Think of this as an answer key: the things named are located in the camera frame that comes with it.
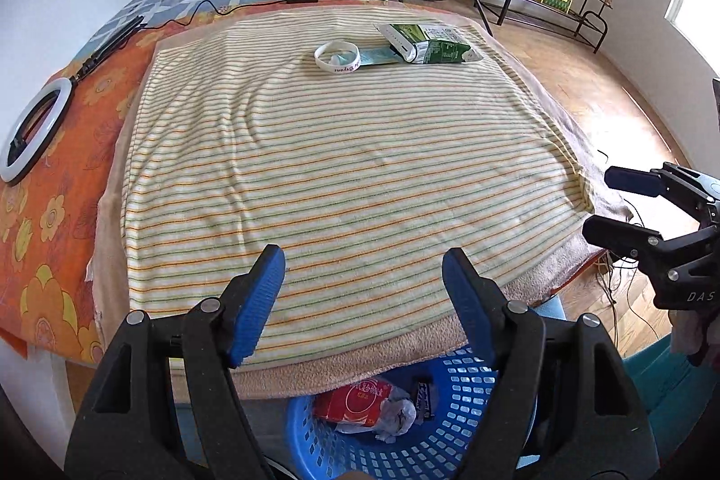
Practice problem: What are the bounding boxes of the dark snack bar wrapper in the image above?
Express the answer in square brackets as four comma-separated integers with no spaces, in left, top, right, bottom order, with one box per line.
[412,380,437,422]

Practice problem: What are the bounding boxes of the teal packet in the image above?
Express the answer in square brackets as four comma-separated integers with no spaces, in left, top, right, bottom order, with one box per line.
[337,47,403,66]

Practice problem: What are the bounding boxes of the floor cables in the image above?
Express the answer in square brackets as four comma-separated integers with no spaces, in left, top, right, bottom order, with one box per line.
[596,148,676,346]

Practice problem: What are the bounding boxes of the green and white carton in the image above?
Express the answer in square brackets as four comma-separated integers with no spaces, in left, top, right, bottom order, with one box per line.
[375,22,485,65]

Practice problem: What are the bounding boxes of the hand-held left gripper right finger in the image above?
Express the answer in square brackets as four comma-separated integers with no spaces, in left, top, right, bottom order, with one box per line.
[441,247,660,480]

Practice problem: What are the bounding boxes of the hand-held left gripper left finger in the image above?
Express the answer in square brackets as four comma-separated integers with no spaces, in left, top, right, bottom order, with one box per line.
[64,244,287,480]

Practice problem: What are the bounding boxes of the white plastic bag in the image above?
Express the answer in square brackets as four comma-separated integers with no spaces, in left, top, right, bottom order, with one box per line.
[371,390,418,444]

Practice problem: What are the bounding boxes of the striped towel blanket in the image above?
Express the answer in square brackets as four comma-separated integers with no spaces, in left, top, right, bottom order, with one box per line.
[93,4,634,399]

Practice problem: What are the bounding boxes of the teal plastic stool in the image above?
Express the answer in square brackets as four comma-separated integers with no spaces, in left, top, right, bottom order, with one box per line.
[621,339,720,458]

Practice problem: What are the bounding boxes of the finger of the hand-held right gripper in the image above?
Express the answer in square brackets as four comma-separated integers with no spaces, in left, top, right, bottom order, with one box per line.
[582,215,715,264]
[606,163,720,222]

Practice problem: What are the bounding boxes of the orange floral sheet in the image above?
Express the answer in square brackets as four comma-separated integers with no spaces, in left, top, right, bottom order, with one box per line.
[0,2,237,368]

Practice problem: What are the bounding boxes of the white wristband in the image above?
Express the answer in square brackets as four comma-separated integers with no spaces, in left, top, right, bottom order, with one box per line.
[314,40,362,76]

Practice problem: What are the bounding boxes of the red cardboard box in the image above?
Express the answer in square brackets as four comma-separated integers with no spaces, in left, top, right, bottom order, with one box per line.
[313,380,395,427]

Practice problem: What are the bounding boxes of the ring light with stand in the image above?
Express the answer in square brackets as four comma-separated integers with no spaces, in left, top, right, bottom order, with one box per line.
[0,19,150,185]

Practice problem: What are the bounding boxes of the blue plastic basket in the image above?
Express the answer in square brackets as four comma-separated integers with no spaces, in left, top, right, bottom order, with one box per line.
[286,348,541,480]

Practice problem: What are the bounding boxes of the black cable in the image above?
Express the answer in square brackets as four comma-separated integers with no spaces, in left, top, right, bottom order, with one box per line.
[143,0,290,31]

